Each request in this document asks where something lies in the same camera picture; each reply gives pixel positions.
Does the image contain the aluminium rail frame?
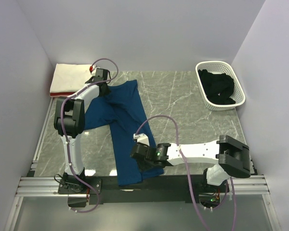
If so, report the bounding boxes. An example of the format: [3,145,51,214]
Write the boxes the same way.
[5,175,281,231]

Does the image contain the folded white t-shirt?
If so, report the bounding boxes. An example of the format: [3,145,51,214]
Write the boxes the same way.
[50,64,92,92]

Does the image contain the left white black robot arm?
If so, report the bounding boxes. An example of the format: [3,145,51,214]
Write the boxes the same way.
[53,68,112,193]

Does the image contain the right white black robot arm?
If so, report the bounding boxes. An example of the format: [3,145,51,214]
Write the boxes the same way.
[131,133,251,192]

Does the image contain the folded red t-shirt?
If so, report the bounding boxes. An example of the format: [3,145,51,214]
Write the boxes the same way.
[50,92,75,98]

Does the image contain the white plastic laundry basket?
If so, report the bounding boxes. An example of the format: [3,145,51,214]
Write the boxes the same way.
[195,61,246,111]

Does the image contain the blue t-shirt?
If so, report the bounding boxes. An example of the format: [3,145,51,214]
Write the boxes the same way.
[85,80,164,186]

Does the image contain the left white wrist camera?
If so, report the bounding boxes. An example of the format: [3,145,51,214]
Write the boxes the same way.
[89,65,97,75]

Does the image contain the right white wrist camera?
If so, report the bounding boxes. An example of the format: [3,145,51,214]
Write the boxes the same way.
[133,133,149,146]

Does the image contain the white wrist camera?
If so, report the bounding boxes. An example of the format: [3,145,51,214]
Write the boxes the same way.
[89,65,97,75]
[133,133,149,146]

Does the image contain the black clothes in basket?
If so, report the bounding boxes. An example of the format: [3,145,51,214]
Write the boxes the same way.
[197,69,236,105]

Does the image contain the black base beam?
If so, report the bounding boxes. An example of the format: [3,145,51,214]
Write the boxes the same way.
[57,175,231,208]

